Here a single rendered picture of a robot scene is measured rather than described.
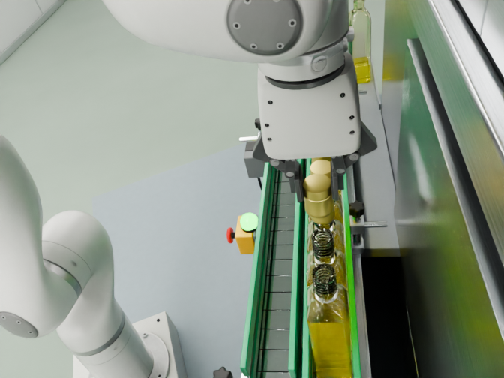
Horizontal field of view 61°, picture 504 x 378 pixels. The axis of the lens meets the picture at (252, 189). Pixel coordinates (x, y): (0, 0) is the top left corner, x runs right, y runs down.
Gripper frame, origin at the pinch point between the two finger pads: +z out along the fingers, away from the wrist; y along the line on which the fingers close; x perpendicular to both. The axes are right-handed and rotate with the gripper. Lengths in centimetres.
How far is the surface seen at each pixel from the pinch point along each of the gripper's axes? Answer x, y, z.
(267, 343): 3.1, 11.5, 36.2
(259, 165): -53, 19, 44
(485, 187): 13.4, -12.7, -11.4
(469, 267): 16.3, -11.9, -5.8
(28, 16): -451, 359, 124
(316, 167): -11.3, 0.7, 8.0
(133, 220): -54, 68, 66
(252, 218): -29, 18, 39
